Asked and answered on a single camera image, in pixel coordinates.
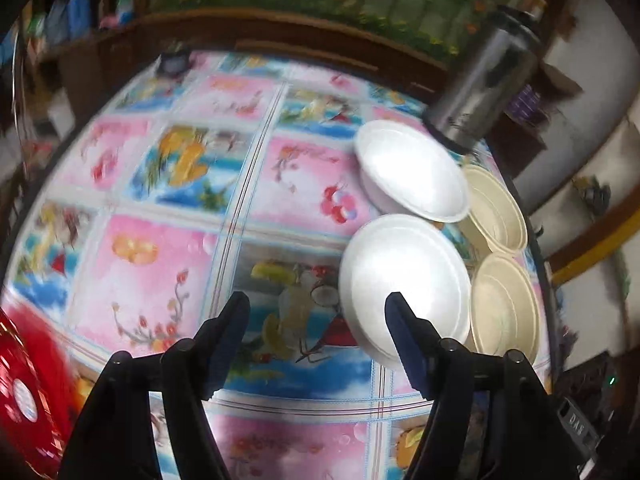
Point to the floral printed tablecloth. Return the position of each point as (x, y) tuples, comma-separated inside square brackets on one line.
[(150, 270)]

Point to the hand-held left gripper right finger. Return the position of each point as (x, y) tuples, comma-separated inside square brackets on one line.
[(407, 355)]

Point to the red packet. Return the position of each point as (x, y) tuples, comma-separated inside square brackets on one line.
[(30, 360)]

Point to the small dark jar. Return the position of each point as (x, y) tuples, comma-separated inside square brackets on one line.
[(172, 62)]

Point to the stainless steel thermos jug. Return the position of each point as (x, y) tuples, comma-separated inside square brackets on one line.
[(480, 80)]

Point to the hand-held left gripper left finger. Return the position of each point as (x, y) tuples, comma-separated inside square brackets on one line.
[(227, 355)]

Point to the white foam bowl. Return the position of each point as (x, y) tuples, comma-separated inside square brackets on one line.
[(400, 265), (410, 170)]

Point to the blue plastic bag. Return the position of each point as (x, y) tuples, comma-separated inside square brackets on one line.
[(78, 7)]

